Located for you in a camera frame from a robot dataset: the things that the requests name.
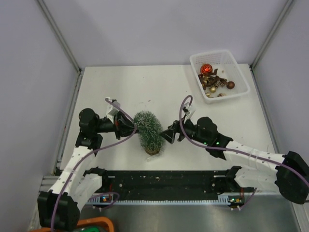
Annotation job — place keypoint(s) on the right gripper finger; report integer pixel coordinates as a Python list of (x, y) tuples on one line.
[(175, 127), (169, 135)]

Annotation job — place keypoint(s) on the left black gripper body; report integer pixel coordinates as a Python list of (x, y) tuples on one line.
[(105, 125)]

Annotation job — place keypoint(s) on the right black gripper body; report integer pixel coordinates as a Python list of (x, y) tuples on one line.
[(191, 131)]

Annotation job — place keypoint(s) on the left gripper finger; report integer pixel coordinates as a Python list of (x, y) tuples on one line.
[(126, 133), (124, 122)]

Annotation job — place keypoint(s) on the small green christmas tree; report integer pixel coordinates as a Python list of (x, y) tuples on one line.
[(149, 128)]

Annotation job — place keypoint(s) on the gold bauble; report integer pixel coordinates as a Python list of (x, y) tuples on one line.
[(213, 89)]

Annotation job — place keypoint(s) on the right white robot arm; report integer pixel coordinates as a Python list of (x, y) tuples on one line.
[(287, 174)]

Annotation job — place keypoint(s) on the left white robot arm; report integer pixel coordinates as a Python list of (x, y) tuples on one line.
[(59, 208)]

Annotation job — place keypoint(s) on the clear battery box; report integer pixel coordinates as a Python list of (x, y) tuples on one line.
[(151, 158)]

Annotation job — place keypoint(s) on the brown ribbon bow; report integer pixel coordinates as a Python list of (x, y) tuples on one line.
[(211, 79)]

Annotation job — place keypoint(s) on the brown bauble right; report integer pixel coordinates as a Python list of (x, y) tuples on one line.
[(230, 85)]

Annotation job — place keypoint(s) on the red glitter bauble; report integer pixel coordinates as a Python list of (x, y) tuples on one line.
[(206, 68)]

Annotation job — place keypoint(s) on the white plastic basket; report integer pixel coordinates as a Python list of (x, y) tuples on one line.
[(228, 68)]

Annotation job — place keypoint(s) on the orange bin rim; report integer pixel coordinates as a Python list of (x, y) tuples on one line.
[(103, 222)]

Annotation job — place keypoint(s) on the green bin lid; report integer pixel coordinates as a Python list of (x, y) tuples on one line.
[(91, 228)]

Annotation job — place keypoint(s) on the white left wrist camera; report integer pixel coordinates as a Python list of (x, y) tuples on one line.
[(112, 108)]

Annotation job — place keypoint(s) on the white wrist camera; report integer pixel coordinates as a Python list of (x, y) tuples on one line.
[(112, 108), (188, 110)]

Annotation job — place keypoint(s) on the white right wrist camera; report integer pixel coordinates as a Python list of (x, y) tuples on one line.
[(188, 110)]

